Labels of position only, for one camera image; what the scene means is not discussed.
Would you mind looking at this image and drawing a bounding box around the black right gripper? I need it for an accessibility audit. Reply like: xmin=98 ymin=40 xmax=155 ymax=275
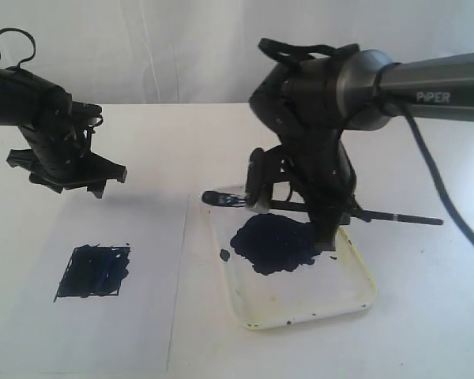
xmin=276 ymin=129 xmax=359 ymax=253

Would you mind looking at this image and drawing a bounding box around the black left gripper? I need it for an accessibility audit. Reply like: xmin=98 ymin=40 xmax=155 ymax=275
xmin=6 ymin=115 xmax=127 ymax=199

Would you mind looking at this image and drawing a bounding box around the black paintbrush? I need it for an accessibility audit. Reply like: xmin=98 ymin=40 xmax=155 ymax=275
xmin=201 ymin=190 xmax=444 ymax=226

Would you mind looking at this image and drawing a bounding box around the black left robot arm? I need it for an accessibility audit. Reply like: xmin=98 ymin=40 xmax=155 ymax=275
xmin=0 ymin=67 xmax=127 ymax=198

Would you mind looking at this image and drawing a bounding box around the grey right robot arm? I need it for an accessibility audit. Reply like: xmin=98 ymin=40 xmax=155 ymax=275
xmin=245 ymin=39 xmax=474 ymax=250

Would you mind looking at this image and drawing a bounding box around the white plastic paint tray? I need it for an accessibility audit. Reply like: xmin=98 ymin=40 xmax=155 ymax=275
xmin=201 ymin=186 xmax=376 ymax=330

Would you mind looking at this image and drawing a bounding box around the white paper sheet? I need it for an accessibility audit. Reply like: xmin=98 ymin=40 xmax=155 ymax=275
xmin=0 ymin=195 xmax=187 ymax=373

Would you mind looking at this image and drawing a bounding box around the white backdrop curtain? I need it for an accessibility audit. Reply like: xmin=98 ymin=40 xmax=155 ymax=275
xmin=0 ymin=0 xmax=474 ymax=104

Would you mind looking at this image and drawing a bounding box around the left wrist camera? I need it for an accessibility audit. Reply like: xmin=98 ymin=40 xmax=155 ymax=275
xmin=70 ymin=101 xmax=103 ymax=128

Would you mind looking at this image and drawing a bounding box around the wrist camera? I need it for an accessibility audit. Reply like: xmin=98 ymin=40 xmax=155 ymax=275
xmin=245 ymin=146 xmax=293 ymax=213
xmin=70 ymin=101 xmax=103 ymax=128

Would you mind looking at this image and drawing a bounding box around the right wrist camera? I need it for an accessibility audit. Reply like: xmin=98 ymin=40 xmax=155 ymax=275
xmin=245 ymin=146 xmax=293 ymax=213

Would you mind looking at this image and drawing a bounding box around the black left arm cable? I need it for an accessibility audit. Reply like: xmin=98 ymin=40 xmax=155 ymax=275
xmin=0 ymin=28 xmax=37 ymax=74

